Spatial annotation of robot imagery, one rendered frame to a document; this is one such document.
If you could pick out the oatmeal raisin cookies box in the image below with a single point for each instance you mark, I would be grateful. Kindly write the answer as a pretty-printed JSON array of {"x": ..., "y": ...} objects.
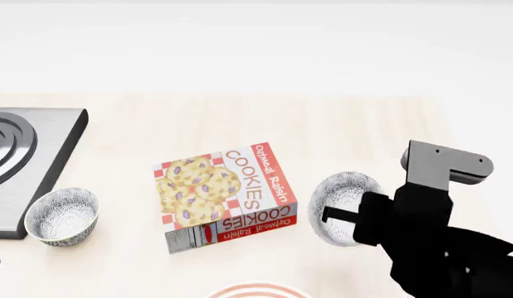
[{"x": 223, "y": 198}]

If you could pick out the grey gripper camera mount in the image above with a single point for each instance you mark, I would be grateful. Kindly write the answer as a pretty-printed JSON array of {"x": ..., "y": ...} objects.
[{"x": 442, "y": 167}]

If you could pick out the white plate with red rings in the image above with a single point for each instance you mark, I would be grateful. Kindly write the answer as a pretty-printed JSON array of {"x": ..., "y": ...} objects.
[{"x": 256, "y": 291}]

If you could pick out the dark grey spiral burner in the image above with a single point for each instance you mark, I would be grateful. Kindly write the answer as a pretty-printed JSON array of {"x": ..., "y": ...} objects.
[{"x": 20, "y": 136}]

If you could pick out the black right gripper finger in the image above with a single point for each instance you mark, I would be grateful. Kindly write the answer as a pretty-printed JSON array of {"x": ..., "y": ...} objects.
[{"x": 341, "y": 214}]

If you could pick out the white patterned bowl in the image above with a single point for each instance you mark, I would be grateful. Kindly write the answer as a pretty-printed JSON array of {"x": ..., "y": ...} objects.
[
  {"x": 343, "y": 192},
  {"x": 62, "y": 217}
]

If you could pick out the silver flat stove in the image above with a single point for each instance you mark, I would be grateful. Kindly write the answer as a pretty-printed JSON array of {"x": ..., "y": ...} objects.
[{"x": 54, "y": 136}]

